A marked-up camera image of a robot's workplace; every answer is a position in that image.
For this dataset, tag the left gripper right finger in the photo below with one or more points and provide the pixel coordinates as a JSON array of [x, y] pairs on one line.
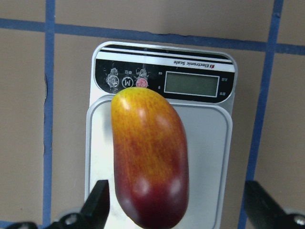
[[265, 213]]

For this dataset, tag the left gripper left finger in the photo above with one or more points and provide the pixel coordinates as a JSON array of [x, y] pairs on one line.
[[93, 214]]

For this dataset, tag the red yellow mango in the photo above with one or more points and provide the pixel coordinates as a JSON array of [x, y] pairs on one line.
[[151, 172]]

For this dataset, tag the white electronic kitchen scale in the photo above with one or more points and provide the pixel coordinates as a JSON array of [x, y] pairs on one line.
[[200, 86]]

